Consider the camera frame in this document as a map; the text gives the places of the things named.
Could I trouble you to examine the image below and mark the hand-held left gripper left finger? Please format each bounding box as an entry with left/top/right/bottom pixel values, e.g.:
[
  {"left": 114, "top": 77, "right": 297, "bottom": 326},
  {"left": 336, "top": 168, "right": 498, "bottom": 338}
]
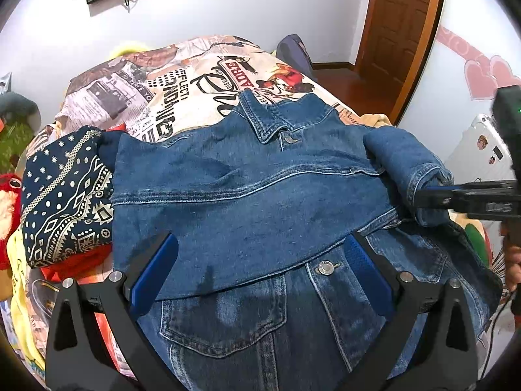
[{"left": 45, "top": 231, "right": 188, "bottom": 391}]

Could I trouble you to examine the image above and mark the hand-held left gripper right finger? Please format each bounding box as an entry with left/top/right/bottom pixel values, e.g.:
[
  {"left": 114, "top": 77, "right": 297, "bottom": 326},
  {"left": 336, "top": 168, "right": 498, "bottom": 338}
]
[{"left": 338, "top": 231, "right": 481, "bottom": 391}]

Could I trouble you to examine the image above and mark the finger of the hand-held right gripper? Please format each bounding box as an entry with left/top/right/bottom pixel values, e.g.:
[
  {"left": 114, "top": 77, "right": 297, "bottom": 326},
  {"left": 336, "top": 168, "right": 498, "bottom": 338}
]
[{"left": 415, "top": 185, "right": 458, "bottom": 213}]

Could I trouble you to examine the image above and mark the blue denim jacket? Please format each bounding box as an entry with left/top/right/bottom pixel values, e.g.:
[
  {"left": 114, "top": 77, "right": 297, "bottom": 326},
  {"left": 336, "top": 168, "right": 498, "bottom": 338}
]
[{"left": 110, "top": 92, "right": 503, "bottom": 391}]

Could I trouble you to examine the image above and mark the person's right hand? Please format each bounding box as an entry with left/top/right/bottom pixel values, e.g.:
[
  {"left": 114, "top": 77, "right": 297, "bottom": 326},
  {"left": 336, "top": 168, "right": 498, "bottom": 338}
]
[{"left": 501, "top": 224, "right": 521, "bottom": 288}]

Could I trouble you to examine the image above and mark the green and red cloth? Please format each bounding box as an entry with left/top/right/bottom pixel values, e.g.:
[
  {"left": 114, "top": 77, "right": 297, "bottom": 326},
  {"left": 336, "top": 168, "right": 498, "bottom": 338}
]
[{"left": 458, "top": 214, "right": 494, "bottom": 267}]

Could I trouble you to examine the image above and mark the white suitcase with stickers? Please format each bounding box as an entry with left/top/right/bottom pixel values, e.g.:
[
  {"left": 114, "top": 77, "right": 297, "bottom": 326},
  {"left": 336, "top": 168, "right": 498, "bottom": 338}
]
[{"left": 443, "top": 113, "right": 518, "bottom": 190}]

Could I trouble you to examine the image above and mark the pale yellow cloth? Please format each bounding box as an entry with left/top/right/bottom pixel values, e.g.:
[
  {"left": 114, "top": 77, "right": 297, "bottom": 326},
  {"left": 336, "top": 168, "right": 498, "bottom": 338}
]
[{"left": 360, "top": 112, "right": 396, "bottom": 130}]

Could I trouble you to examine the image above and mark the navy white patterned cloth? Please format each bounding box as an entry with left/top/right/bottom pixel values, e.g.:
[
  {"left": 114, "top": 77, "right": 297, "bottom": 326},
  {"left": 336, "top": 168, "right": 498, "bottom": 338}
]
[{"left": 20, "top": 128, "right": 117, "bottom": 270}]

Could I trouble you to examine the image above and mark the red plush toy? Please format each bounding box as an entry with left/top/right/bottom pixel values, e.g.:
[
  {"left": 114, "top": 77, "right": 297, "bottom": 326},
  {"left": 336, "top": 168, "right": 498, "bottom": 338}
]
[{"left": 0, "top": 173, "right": 24, "bottom": 271}]

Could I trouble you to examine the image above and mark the brown wooden door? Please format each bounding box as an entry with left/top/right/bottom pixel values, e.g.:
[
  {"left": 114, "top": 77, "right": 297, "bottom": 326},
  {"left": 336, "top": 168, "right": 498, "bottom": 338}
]
[{"left": 353, "top": 0, "right": 449, "bottom": 128}]

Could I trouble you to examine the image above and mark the newspaper print blanket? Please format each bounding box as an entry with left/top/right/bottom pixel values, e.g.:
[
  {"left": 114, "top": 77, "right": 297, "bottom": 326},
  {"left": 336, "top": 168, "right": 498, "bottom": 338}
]
[{"left": 24, "top": 36, "right": 397, "bottom": 164}]

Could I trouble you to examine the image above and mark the dark navy bag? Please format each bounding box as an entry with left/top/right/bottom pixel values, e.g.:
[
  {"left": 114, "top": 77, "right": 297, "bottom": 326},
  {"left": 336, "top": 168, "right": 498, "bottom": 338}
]
[{"left": 276, "top": 35, "right": 315, "bottom": 85}]

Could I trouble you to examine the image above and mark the yellow plush toy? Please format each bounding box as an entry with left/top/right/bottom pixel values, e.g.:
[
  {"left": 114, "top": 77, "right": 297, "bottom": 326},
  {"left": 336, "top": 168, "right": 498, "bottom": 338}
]
[{"left": 107, "top": 40, "right": 150, "bottom": 60}]

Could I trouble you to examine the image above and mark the pink heart wall decoration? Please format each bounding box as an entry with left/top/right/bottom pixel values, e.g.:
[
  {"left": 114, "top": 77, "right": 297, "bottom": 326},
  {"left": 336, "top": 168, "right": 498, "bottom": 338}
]
[{"left": 437, "top": 24, "right": 512, "bottom": 102}]

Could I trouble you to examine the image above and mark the thin black cable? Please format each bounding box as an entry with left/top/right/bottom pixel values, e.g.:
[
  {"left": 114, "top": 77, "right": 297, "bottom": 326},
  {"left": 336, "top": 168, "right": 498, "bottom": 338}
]
[{"left": 475, "top": 291, "right": 511, "bottom": 380}]

